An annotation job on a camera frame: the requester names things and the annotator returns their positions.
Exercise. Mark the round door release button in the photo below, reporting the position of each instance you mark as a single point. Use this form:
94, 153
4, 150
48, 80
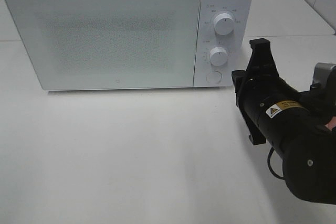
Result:
214, 78

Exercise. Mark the white lower microwave knob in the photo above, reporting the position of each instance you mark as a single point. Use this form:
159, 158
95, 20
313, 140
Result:
218, 56

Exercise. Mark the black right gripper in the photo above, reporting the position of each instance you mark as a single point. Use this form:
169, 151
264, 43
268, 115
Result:
258, 87

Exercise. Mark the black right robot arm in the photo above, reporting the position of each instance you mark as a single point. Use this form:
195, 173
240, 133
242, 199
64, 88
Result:
294, 123

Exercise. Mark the white microwave door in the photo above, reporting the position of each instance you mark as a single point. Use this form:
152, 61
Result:
109, 44

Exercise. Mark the white upper microwave knob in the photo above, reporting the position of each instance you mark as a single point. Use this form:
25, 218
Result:
224, 23

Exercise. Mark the white microwave knob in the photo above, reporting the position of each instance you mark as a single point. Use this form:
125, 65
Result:
224, 23
218, 56

